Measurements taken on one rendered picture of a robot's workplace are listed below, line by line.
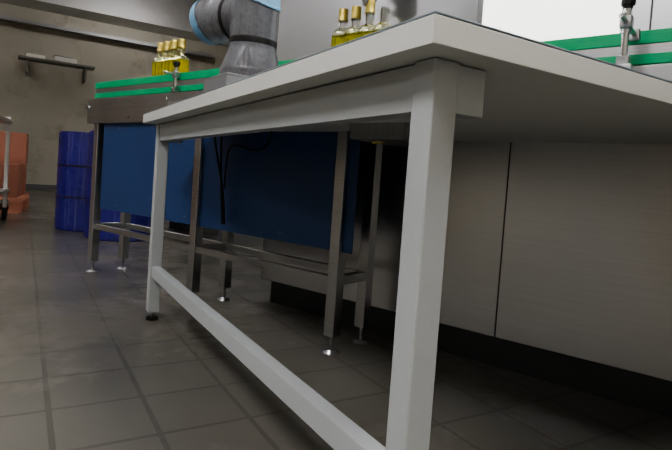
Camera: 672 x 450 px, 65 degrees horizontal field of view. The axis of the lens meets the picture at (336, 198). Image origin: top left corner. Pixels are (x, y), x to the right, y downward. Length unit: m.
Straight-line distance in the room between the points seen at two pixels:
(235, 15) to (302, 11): 1.01
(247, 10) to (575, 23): 0.93
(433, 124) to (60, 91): 10.38
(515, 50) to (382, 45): 0.16
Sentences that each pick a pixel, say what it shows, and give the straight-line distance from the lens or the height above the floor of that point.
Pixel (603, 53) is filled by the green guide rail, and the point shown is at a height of 0.92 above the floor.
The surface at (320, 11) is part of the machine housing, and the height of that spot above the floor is 1.23.
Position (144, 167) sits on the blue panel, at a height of 0.55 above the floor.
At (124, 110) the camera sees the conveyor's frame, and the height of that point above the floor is 0.81.
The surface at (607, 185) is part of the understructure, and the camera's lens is 1.64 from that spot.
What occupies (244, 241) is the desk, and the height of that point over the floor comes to 0.04.
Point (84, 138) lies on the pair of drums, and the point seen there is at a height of 0.74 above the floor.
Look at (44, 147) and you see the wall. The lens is 10.79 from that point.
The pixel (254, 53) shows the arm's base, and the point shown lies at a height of 0.84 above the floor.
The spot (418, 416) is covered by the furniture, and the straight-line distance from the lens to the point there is 0.70.
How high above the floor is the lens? 0.56
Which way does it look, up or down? 2 degrees down
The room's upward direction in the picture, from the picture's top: 4 degrees clockwise
